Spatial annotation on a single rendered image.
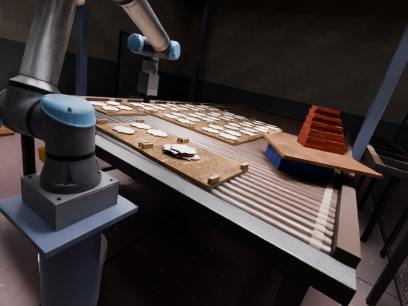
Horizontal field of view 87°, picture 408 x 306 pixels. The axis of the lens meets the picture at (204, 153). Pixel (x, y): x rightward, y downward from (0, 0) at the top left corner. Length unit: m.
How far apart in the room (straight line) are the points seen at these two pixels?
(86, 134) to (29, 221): 0.27
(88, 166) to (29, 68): 0.29
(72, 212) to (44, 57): 0.41
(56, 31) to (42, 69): 0.11
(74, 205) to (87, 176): 0.08
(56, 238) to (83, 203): 0.10
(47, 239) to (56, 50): 0.48
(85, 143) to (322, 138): 1.26
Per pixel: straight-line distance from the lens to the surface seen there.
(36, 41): 0.75
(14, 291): 1.76
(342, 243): 0.76
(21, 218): 0.74
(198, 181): 0.83
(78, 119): 0.61
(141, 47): 1.06
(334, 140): 1.52
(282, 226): 0.76
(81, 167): 0.65
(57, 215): 0.66
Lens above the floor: 1.30
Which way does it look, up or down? 18 degrees down
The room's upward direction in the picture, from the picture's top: 12 degrees clockwise
